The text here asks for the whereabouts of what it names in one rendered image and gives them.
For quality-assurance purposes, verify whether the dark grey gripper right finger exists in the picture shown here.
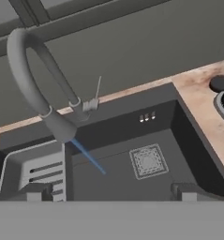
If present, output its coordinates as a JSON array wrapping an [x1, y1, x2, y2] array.
[[170, 182, 224, 202]]

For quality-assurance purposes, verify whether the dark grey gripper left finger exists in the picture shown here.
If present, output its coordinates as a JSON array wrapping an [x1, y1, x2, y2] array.
[[0, 182, 54, 202]]

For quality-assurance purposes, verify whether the grey slotted sink rack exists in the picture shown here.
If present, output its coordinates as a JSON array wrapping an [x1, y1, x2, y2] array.
[[0, 140, 67, 202]]

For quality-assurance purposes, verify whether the dark grey sink basin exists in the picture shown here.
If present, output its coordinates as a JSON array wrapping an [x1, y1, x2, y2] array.
[[0, 82, 224, 202]]

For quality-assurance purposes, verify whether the square grey sink drain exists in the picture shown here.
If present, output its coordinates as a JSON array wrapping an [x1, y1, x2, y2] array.
[[128, 142, 170, 181]]

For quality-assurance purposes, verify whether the blue water stream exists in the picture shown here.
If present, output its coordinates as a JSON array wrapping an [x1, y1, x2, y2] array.
[[69, 139, 107, 175]]

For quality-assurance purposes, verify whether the grey arched sink tap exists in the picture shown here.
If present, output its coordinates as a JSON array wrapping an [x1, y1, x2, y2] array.
[[6, 27, 93, 143]]

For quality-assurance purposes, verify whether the thin grey tap lever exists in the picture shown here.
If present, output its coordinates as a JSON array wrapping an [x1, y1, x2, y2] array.
[[82, 75, 103, 113]]

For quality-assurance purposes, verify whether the dark round object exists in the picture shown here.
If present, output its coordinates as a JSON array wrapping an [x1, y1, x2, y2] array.
[[209, 74, 224, 94]]

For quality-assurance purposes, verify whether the grey window frame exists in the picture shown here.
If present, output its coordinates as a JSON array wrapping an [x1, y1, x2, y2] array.
[[0, 0, 175, 61]]

